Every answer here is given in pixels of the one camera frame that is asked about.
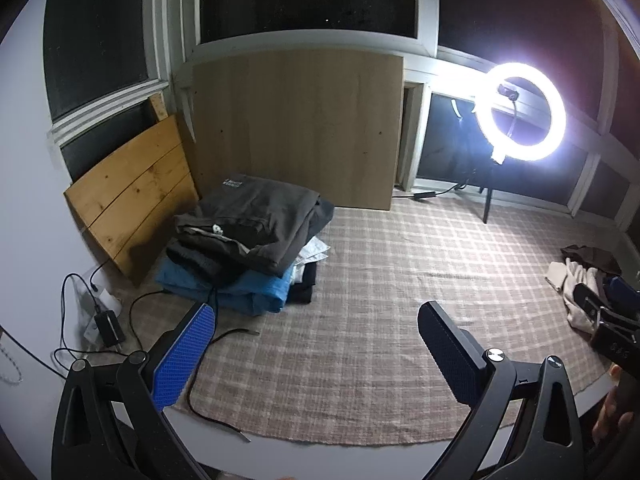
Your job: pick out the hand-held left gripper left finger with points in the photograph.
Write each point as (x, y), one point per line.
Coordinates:
(185, 355)

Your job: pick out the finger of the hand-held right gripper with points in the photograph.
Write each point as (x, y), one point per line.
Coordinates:
(622, 287)
(590, 305)

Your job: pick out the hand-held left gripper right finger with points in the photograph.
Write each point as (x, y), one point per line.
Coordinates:
(450, 355)

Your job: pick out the cream knit cardigan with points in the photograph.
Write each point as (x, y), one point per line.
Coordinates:
(575, 285)

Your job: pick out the person's right hand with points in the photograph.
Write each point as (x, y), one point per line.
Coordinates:
(607, 415)

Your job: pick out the brown garment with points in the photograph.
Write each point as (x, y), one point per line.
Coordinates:
(590, 255)

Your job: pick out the black power adapter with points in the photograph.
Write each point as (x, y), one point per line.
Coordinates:
(107, 325)

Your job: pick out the blue folded garment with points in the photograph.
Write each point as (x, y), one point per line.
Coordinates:
(250, 295)

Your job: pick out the black knit garment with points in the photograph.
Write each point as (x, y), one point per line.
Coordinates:
(195, 260)

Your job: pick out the white power strip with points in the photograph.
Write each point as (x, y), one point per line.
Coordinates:
(97, 305)

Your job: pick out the checked rug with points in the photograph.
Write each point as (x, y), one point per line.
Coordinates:
(350, 310)

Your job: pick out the black folded garment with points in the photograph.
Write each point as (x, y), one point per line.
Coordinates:
(305, 285)

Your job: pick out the dark grey folded pants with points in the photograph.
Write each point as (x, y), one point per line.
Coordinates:
(260, 220)

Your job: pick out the white printed garment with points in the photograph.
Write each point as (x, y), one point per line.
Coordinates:
(312, 252)

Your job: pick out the yellow-brown cardboard box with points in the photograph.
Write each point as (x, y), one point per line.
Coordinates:
(130, 195)

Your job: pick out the wooden slat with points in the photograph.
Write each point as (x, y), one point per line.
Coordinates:
(157, 105)

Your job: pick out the large plywood board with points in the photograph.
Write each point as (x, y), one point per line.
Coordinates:
(300, 130)

